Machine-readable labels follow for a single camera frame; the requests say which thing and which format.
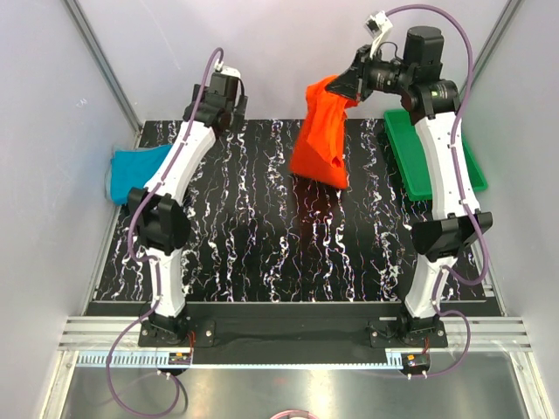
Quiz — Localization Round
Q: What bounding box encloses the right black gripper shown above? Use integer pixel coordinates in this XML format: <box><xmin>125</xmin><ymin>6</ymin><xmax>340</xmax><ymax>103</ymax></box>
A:
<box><xmin>324</xmin><ymin>45</ymin><xmax>412</xmax><ymax>103</ymax></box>

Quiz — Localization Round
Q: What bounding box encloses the orange t shirt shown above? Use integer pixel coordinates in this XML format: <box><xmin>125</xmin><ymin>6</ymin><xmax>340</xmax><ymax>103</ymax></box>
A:
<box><xmin>289</xmin><ymin>75</ymin><xmax>357</xmax><ymax>189</ymax></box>

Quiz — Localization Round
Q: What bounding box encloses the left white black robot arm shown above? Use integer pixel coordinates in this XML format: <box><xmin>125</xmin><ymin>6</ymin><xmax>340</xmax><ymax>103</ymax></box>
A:
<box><xmin>128</xmin><ymin>66</ymin><xmax>248</xmax><ymax>346</ymax></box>

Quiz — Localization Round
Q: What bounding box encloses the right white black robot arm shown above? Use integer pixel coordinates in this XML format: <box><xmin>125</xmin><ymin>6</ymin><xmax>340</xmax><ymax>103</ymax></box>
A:
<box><xmin>327</xmin><ymin>16</ymin><xmax>493</xmax><ymax>347</ymax></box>

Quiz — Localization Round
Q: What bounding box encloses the green plastic tray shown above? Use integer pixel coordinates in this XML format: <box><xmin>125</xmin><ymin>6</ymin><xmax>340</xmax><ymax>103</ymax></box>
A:
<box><xmin>383</xmin><ymin>109</ymin><xmax>488</xmax><ymax>201</ymax></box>

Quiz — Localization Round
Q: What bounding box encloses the black marbled table mat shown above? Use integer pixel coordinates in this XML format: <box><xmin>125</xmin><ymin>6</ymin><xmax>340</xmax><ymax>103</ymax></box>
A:
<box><xmin>89</xmin><ymin>118</ymin><xmax>490</xmax><ymax>303</ymax></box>

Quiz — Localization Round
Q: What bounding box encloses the folded teal t shirt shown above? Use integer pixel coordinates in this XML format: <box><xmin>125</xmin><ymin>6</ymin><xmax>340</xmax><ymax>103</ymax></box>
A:
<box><xmin>105</xmin><ymin>145</ymin><xmax>172</xmax><ymax>206</ymax></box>

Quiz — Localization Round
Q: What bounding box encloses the left orange black connector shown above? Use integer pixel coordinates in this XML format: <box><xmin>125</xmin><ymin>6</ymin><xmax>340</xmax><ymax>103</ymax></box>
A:
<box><xmin>169</xmin><ymin>353</ymin><xmax>191</xmax><ymax>365</ymax></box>

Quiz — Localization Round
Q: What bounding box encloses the orange black connector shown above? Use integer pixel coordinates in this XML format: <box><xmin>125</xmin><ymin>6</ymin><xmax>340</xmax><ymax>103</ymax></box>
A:
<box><xmin>169</xmin><ymin>353</ymin><xmax>191</xmax><ymax>365</ymax></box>
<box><xmin>402</xmin><ymin>353</ymin><xmax>431</xmax><ymax>370</ymax></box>

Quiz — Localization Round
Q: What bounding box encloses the right orange black connector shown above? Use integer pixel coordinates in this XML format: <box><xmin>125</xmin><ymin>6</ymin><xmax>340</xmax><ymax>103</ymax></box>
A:
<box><xmin>402</xmin><ymin>353</ymin><xmax>431</xmax><ymax>370</ymax></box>

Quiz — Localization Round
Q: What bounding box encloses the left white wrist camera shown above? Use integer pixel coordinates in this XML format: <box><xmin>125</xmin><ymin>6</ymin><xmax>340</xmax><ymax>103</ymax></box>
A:
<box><xmin>214</xmin><ymin>61</ymin><xmax>241</xmax><ymax>79</ymax></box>

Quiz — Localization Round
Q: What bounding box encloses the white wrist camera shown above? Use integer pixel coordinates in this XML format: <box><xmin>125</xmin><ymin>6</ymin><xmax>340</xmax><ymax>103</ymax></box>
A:
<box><xmin>365</xmin><ymin>10</ymin><xmax>393</xmax><ymax>58</ymax></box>
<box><xmin>214</xmin><ymin>61</ymin><xmax>241</xmax><ymax>79</ymax></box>

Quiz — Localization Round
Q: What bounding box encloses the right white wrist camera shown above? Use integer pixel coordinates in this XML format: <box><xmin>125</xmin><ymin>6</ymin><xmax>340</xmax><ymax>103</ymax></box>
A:
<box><xmin>365</xmin><ymin>10</ymin><xmax>393</xmax><ymax>58</ymax></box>

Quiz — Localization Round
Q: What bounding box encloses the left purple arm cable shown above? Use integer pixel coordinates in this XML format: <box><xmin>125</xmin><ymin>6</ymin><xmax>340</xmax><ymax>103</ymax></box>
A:
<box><xmin>106</xmin><ymin>47</ymin><xmax>226</xmax><ymax>414</ymax></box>

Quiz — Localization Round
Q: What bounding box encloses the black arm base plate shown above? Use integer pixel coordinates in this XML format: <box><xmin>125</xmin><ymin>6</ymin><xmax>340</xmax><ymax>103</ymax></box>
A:
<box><xmin>139</xmin><ymin>302</ymin><xmax>448</xmax><ymax>349</ymax></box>

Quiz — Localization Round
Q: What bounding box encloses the white slotted cable duct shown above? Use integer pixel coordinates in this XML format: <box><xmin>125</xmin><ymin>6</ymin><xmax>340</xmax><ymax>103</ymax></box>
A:
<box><xmin>77</xmin><ymin>352</ymin><xmax>405</xmax><ymax>367</ymax></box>

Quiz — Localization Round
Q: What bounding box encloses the aluminium frame rail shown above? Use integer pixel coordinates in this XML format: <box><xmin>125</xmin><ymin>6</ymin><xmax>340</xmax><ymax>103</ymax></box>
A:
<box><xmin>59</xmin><ymin>316</ymin><xmax>532</xmax><ymax>352</ymax></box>

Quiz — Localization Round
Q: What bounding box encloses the pink cable loop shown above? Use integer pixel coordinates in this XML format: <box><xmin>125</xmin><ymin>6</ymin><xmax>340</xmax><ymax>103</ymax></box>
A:
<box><xmin>269</xmin><ymin>409</ymin><xmax>318</xmax><ymax>419</ymax></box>

